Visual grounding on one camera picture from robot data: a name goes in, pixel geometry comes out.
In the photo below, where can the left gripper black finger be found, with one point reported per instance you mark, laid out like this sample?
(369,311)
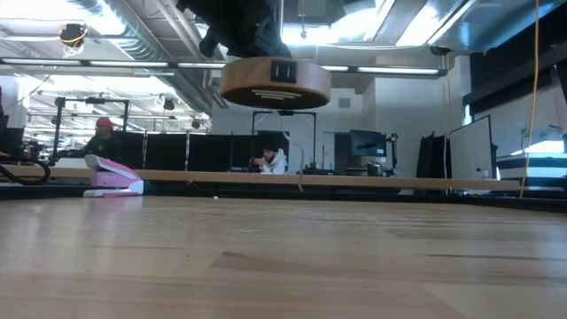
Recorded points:
(266,42)
(210,44)

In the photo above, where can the black room divider panels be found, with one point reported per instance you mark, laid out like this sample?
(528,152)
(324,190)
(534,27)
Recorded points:
(199,153)

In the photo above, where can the person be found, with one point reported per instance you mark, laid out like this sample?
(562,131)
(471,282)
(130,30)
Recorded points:
(274,163)
(104,144)

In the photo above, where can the long ceiling light strip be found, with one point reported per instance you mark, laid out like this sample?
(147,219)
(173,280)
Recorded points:
(133,64)

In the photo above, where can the black folded panels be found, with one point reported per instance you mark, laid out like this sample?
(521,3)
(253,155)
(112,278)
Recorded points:
(432,155)

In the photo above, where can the white board with black frame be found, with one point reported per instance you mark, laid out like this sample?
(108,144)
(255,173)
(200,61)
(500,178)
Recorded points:
(471,150)

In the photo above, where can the tan wooden desk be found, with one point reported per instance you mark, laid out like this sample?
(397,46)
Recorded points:
(199,176)

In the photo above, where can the pink and white stapler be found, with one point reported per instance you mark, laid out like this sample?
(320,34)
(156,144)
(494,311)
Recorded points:
(113,179)

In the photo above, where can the black metal table frame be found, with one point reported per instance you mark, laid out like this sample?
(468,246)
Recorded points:
(443,200)

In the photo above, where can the silver ceiling duct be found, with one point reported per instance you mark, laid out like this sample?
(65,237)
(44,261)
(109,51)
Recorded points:
(146,40)

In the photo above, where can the black monitor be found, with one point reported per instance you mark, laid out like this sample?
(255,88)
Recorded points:
(367,143)

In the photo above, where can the black ceiling-mounted device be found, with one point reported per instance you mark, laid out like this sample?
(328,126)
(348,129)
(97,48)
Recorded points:
(73,34)

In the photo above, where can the lamp with round wooden base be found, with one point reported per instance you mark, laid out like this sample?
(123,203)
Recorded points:
(248,80)

